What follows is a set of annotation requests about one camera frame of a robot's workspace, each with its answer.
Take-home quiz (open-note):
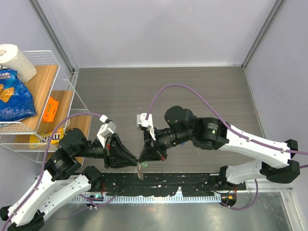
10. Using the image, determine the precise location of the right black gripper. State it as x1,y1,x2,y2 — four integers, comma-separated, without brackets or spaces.
139,126,193,163

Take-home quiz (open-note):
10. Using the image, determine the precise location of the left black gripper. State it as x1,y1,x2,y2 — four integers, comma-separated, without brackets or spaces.
74,132,139,168

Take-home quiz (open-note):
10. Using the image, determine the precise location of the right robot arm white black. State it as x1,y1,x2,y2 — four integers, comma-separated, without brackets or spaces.
136,106,300,190

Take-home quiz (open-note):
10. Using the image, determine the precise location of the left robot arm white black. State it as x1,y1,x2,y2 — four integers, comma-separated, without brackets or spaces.
0,128,138,231

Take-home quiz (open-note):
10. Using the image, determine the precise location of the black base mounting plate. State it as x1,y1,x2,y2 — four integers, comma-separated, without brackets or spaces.
85,171,246,197

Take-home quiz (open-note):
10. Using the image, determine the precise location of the yellow m&m's bag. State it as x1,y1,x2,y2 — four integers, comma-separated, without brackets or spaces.
29,128,64,148

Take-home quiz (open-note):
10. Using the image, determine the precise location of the orange candy packet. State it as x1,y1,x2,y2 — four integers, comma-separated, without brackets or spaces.
42,97,59,122

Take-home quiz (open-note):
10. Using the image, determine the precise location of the blue chips bag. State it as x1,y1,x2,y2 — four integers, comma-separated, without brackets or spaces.
0,69,37,122

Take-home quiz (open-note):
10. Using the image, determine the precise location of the paper towel roll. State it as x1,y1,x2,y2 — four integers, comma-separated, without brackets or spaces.
0,44,37,83

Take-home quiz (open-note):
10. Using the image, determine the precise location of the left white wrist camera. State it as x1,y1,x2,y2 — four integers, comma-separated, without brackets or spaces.
97,115,116,148

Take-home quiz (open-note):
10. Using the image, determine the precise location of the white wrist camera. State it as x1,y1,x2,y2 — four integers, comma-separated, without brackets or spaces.
97,115,116,148
136,113,156,141

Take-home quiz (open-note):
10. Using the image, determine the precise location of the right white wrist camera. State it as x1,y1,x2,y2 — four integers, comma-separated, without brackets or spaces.
136,113,156,141

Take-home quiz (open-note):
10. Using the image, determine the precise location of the white slotted cable duct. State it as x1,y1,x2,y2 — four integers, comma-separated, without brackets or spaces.
68,193,221,204

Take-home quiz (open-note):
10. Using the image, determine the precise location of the white wire shelf rack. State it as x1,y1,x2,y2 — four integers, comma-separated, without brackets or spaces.
0,51,91,164

